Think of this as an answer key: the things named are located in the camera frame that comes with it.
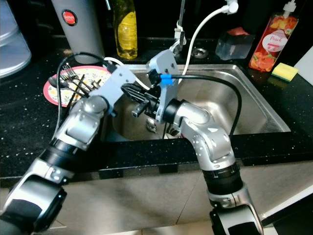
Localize silver fork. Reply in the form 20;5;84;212
64;63;93;91

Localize blue tape wrap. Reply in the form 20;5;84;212
159;74;173;85

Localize stainless steel sink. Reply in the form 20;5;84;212
112;64;291;140

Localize yellow dish soap bottle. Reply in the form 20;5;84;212
112;0;138;61

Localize grey canister with red logo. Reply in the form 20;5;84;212
51;0;106;64

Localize large silver spoon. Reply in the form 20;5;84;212
48;74;71;90

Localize pink floral plate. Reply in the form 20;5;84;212
43;65;112;107

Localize chrome faucet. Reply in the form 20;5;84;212
169;0;187;55

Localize beige base cabinet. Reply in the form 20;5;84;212
0;162;313;235

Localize clear plastic container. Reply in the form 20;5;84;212
215;27;256;61

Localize stacked clear containers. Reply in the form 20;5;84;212
0;0;32;79

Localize peach soap bottle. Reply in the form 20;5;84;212
248;0;299;72

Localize yellow green sponge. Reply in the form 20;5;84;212
271;63;299;82

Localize white board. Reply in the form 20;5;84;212
293;47;313;84

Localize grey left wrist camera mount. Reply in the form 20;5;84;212
97;66;140;111

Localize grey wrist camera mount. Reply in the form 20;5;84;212
147;49;178;123
97;66;140;111

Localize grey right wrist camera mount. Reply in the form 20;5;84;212
147;49;178;123

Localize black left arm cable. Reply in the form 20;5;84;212
56;51;118;142

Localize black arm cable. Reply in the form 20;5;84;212
56;51;118;142
164;73;243;137

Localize metal counter hole ring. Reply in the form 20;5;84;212
192;47;209;59

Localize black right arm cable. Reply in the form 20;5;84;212
164;73;243;137

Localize white cable with plug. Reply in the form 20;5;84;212
105;0;239;90

